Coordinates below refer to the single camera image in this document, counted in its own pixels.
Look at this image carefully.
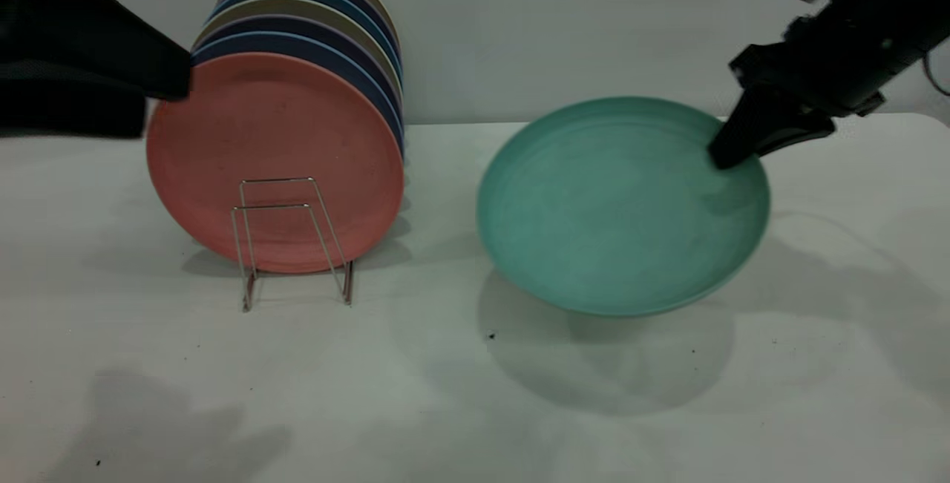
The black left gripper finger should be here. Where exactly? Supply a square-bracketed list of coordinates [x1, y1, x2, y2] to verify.
[0, 60, 149, 139]
[0, 0, 192, 100]

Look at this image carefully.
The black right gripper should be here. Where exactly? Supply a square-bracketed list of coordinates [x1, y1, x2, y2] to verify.
[709, 0, 921, 170]

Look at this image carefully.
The green round plate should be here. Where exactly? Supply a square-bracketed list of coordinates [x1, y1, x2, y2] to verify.
[476, 96, 771, 318]

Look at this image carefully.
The pink round plate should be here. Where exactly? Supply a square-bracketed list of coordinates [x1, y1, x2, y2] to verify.
[146, 53, 406, 275]

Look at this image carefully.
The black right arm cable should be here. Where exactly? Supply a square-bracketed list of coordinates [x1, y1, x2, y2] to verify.
[924, 49, 950, 96]

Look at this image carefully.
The metal wire plate rack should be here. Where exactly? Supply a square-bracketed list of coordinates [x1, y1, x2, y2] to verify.
[231, 177, 355, 313]

